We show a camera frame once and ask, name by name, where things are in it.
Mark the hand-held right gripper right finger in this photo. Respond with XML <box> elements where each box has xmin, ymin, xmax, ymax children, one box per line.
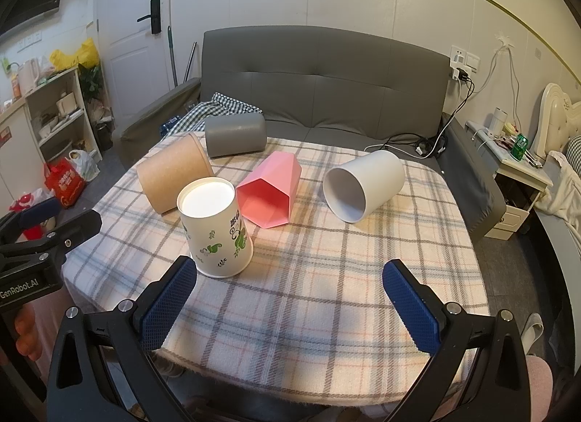
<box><xmin>381</xmin><ymin>259</ymin><xmax>530</xmax><ymax>422</ymax></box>

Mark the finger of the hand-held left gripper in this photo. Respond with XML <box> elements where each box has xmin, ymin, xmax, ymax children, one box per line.
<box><xmin>0</xmin><ymin>209</ymin><xmax>103</xmax><ymax>275</ymax></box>
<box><xmin>0</xmin><ymin>197</ymin><xmax>62</xmax><ymax>246</ymax></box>

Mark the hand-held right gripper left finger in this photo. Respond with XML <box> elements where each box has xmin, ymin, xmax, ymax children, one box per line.
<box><xmin>46</xmin><ymin>255</ymin><xmax>198</xmax><ymax>422</ymax></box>

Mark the white printed paper cup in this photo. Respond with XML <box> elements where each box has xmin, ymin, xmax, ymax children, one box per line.
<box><xmin>176</xmin><ymin>178</ymin><xmax>253</xmax><ymax>278</ymax></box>

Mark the brown paper cup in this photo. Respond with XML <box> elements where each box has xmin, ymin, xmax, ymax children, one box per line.
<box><xmin>136</xmin><ymin>132</ymin><xmax>215</xmax><ymax>215</ymax></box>

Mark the plain white cup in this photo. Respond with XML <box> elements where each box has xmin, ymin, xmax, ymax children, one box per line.
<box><xmin>322</xmin><ymin>150</ymin><xmax>406</xmax><ymax>224</ymax></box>

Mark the pink faceted cup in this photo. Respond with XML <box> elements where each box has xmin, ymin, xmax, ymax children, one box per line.
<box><xmin>236</xmin><ymin>151</ymin><xmax>302</xmax><ymax>229</ymax></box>

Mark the grey cup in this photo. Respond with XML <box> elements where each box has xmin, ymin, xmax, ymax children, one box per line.
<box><xmin>204</xmin><ymin>112</ymin><xmax>268</xmax><ymax>159</ymax></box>

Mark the person's left hand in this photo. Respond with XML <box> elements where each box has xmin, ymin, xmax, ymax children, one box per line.
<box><xmin>13</xmin><ymin>312</ymin><xmax>45</xmax><ymax>363</ymax></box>

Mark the red and white bag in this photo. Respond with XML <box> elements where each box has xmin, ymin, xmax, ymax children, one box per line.
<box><xmin>9</xmin><ymin>190</ymin><xmax>56</xmax><ymax>241</ymax></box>

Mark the red shopping bag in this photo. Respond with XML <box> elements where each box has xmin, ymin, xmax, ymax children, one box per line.
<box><xmin>44</xmin><ymin>156</ymin><xmax>87</xmax><ymax>209</ymax></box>

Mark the person's pink trousered leg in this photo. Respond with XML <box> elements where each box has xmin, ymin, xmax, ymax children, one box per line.
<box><xmin>34</xmin><ymin>286</ymin><xmax>85</xmax><ymax>386</ymax></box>
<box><xmin>436</xmin><ymin>356</ymin><xmax>554</xmax><ymax>422</ymax></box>

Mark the white plastic bag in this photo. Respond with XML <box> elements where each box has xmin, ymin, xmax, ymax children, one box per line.
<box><xmin>68</xmin><ymin>149</ymin><xmax>101</xmax><ymax>181</ymax></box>

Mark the white shelf unit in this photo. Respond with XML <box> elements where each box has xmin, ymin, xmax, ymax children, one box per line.
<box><xmin>23</xmin><ymin>66</ymin><xmax>103</xmax><ymax>164</ymax></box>

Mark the plaid tablecloth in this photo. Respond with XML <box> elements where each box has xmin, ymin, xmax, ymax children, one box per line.
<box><xmin>61</xmin><ymin>136</ymin><xmax>491</xmax><ymax>405</ymax></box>

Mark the grey slipper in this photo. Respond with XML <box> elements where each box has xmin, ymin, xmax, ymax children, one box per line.
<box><xmin>520</xmin><ymin>312</ymin><xmax>544</xmax><ymax>355</ymax></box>

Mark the white kettle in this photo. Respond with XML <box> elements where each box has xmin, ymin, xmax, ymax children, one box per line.
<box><xmin>17</xmin><ymin>58</ymin><xmax>39</xmax><ymax>95</ymax></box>

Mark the green plant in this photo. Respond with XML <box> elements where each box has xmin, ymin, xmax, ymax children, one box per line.
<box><xmin>82</xmin><ymin>66</ymin><xmax>105</xmax><ymax>105</ymax></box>

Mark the yellow plastic bag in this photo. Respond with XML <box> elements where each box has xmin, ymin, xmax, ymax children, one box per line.
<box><xmin>49</xmin><ymin>38</ymin><xmax>99</xmax><ymax>71</ymax></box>

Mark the white nightstand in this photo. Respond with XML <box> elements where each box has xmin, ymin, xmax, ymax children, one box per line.
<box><xmin>465</xmin><ymin>120</ymin><xmax>554</xmax><ymax>241</ymax></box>

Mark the white door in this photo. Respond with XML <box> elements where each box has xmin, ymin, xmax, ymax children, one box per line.
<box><xmin>93</xmin><ymin>0</ymin><xmax>174</xmax><ymax>132</ymax></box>

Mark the cream bedding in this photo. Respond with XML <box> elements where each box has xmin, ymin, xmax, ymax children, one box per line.
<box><xmin>536</xmin><ymin>135</ymin><xmax>581</xmax><ymax>223</ymax></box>

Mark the green drink can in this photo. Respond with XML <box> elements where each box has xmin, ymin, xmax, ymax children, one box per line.
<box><xmin>511</xmin><ymin>133</ymin><xmax>530</xmax><ymax>162</ymax></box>

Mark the green checked cloth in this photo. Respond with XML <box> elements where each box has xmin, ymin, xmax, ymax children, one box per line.
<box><xmin>168</xmin><ymin>92</ymin><xmax>264</xmax><ymax>138</ymax></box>

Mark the grey sofa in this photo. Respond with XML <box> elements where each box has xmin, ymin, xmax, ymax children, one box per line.
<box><xmin>119</xmin><ymin>25</ymin><xmax>507</xmax><ymax>242</ymax></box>

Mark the cream bed headboard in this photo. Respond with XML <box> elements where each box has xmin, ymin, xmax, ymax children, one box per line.
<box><xmin>531</xmin><ymin>83</ymin><xmax>581</xmax><ymax>155</ymax></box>

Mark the black cable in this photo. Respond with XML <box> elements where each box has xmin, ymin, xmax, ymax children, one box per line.
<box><xmin>365</xmin><ymin>77</ymin><xmax>475</xmax><ymax>159</ymax></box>

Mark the green mop handle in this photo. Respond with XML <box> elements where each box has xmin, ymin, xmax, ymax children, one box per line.
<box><xmin>166</xmin><ymin>26</ymin><xmax>179</xmax><ymax>89</ymax></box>

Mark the metal stick handle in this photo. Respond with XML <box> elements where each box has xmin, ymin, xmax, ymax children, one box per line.
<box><xmin>184</xmin><ymin>41</ymin><xmax>198</xmax><ymax>82</ymax></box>

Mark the black door lock handle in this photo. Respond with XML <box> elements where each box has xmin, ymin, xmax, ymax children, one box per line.
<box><xmin>137</xmin><ymin>0</ymin><xmax>162</xmax><ymax>35</ymax></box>

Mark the white cable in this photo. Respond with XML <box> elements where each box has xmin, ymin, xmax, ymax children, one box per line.
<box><xmin>472</xmin><ymin>32</ymin><xmax>523</xmax><ymax>142</ymax></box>

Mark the white wall socket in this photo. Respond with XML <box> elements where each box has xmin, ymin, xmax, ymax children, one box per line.
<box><xmin>449</xmin><ymin>45</ymin><xmax>481</xmax><ymax>73</ymax></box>

